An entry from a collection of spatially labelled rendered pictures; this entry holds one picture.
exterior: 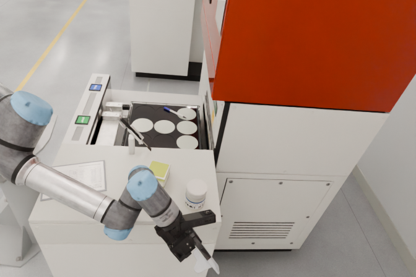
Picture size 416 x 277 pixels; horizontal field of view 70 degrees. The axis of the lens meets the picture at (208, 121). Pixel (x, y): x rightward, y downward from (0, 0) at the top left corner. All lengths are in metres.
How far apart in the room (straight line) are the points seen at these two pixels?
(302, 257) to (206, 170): 1.25
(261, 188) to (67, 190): 0.93
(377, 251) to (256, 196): 1.23
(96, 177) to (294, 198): 1.00
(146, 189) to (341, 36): 0.78
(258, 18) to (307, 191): 0.98
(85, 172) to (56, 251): 0.29
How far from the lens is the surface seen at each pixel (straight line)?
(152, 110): 1.55
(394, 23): 1.17
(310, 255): 2.30
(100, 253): 1.26
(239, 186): 1.49
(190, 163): 1.21
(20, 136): 0.98
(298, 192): 1.63
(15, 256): 2.21
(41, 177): 0.98
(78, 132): 1.37
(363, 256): 2.49
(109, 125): 1.50
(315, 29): 1.05
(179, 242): 0.88
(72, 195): 0.95
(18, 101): 0.98
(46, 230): 1.16
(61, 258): 1.32
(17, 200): 1.86
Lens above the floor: 1.86
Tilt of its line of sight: 39 degrees down
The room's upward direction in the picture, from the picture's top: 10 degrees clockwise
